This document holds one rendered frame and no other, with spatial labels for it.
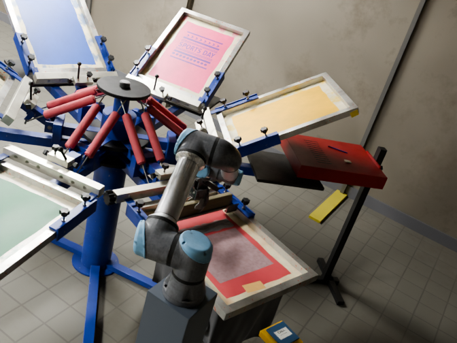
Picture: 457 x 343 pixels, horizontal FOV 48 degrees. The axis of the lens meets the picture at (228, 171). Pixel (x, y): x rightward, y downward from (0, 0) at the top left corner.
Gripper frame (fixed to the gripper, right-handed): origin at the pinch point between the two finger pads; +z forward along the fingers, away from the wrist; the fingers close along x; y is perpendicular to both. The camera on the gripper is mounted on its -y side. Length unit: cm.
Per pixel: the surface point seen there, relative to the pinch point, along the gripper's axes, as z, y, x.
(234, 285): 8.0, 11.6, 46.0
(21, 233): 8, 81, -19
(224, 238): 7.8, -5.9, 17.6
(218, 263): 7.9, 9.2, 31.6
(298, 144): -7, -105, -31
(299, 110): -35, -91, -28
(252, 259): 7.9, -8.8, 35.9
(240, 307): 4, 21, 60
